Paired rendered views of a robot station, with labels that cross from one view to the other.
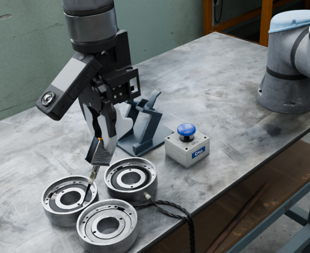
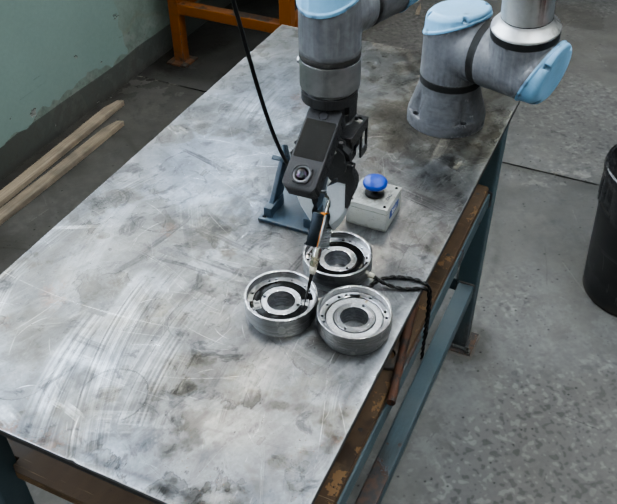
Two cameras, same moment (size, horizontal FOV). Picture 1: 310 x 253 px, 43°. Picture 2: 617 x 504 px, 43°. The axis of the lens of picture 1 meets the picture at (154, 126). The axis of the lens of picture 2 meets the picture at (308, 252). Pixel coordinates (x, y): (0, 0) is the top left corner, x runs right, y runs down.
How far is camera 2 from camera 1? 0.60 m
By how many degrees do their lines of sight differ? 23
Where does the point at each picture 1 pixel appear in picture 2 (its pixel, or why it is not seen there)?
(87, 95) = not seen: hidden behind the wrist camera
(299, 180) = (464, 224)
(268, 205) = (443, 263)
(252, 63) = (371, 71)
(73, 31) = (323, 87)
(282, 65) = (449, 75)
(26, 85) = not seen: outside the picture
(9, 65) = not seen: outside the picture
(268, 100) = (432, 124)
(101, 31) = (355, 83)
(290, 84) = (460, 99)
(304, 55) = (487, 62)
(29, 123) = (107, 220)
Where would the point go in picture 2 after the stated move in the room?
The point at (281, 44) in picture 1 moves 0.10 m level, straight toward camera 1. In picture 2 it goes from (449, 50) to (465, 77)
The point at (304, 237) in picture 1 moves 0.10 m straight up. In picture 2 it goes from (461, 301) to (466, 271)
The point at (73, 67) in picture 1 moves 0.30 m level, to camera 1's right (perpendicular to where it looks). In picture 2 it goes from (318, 130) to (512, 73)
